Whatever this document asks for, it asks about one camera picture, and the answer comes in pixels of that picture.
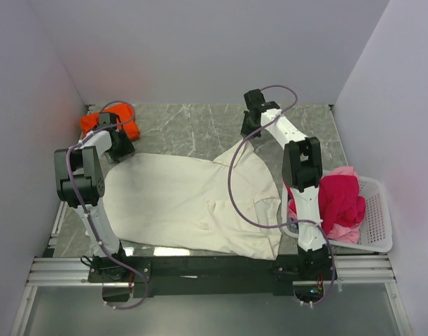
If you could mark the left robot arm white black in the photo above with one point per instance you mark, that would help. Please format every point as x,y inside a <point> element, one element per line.
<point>80,181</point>

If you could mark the light pink t shirt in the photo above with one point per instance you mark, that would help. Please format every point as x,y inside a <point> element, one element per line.
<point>345,234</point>

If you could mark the white plastic laundry basket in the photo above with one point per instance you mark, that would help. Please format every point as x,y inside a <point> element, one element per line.
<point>354,211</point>

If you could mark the folded orange t shirt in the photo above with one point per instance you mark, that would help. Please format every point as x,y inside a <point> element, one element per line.
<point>123,111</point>

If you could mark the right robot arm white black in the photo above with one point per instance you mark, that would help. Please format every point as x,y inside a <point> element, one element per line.
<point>301,172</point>

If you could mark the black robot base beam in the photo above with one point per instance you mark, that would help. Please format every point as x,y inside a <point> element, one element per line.
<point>210,275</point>

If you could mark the cream white t shirt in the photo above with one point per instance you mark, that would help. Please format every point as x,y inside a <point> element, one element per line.
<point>228,204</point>

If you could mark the aluminium frame rail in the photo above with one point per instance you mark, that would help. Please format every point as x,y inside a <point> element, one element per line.
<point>56,272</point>

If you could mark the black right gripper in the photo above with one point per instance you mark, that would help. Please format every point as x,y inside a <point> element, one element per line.
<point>246,131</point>

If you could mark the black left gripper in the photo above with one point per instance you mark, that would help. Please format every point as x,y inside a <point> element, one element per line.
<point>127,148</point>

